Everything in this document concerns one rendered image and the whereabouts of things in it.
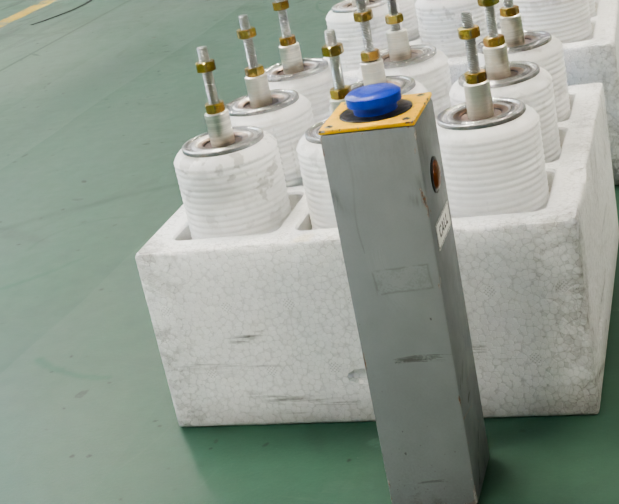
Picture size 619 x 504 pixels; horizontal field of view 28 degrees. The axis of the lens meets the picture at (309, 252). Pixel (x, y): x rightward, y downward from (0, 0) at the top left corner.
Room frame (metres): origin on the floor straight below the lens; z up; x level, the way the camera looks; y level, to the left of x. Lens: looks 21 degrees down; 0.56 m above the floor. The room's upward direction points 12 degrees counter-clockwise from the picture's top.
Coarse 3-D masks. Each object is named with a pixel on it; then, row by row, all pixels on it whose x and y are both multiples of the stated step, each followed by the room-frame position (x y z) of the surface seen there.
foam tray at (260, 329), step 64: (576, 128) 1.15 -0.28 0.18; (576, 192) 0.98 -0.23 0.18; (192, 256) 1.03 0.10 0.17; (256, 256) 1.01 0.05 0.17; (320, 256) 0.99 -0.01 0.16; (512, 256) 0.94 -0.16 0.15; (576, 256) 0.92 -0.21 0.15; (192, 320) 1.04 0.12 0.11; (256, 320) 1.02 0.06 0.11; (320, 320) 1.00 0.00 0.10; (512, 320) 0.94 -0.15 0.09; (576, 320) 0.93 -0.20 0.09; (192, 384) 1.04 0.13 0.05; (256, 384) 1.02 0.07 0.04; (320, 384) 1.00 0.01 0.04; (512, 384) 0.95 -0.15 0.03; (576, 384) 0.93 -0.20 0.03
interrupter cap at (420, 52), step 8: (416, 48) 1.30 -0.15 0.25; (424, 48) 1.29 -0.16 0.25; (432, 48) 1.28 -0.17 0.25; (384, 56) 1.30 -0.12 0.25; (416, 56) 1.26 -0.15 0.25; (424, 56) 1.25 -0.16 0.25; (432, 56) 1.26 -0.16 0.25; (384, 64) 1.25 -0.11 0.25; (392, 64) 1.25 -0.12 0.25; (400, 64) 1.24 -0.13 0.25; (408, 64) 1.24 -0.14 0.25
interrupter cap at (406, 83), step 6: (390, 78) 1.20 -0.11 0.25; (396, 78) 1.19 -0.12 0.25; (402, 78) 1.19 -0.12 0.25; (408, 78) 1.18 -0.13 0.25; (354, 84) 1.20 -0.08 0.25; (360, 84) 1.19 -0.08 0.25; (396, 84) 1.17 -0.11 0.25; (402, 84) 1.16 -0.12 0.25; (408, 84) 1.16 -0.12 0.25; (414, 84) 1.16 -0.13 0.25; (402, 90) 1.14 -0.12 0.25; (408, 90) 1.15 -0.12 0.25
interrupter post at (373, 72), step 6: (378, 60) 1.17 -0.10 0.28; (366, 66) 1.16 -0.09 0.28; (372, 66) 1.16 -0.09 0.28; (378, 66) 1.16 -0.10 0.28; (366, 72) 1.16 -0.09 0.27; (372, 72) 1.16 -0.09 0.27; (378, 72) 1.16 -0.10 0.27; (384, 72) 1.17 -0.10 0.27; (366, 78) 1.16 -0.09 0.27; (372, 78) 1.16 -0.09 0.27; (378, 78) 1.16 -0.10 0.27; (384, 78) 1.16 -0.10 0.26; (366, 84) 1.16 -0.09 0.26
